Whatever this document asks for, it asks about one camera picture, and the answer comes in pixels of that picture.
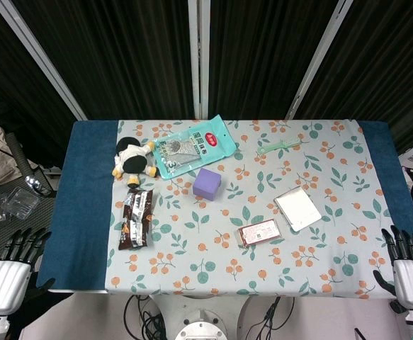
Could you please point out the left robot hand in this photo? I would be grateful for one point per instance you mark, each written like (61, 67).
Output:
(6, 283)

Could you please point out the red brown small packet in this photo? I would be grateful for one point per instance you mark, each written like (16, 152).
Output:
(259, 232)

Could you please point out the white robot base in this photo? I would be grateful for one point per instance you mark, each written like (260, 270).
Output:
(202, 318)

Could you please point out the small silver digital scale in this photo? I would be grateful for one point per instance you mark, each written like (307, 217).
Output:
(297, 209)

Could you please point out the clear plastic tray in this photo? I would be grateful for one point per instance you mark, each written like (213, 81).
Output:
(13, 205)

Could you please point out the blue table cover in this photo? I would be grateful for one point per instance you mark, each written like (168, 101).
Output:
(82, 212)

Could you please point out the brown snack package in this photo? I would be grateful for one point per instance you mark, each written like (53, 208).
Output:
(137, 219)

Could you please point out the floral tablecloth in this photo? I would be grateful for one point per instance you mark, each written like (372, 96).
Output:
(255, 212)

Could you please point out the black white plush toy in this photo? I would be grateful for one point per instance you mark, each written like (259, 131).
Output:
(131, 161)

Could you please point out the green comb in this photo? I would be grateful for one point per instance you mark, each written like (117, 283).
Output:
(280, 145)

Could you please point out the purple cube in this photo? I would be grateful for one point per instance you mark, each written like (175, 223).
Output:
(207, 185)

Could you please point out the teal dishcloth package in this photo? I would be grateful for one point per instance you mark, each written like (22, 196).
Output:
(192, 148)

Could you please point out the black curtain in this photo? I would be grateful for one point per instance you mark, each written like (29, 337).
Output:
(128, 53)

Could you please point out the silver metal frame post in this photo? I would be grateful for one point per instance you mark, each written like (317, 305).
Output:
(199, 60)
(39, 60)
(319, 60)

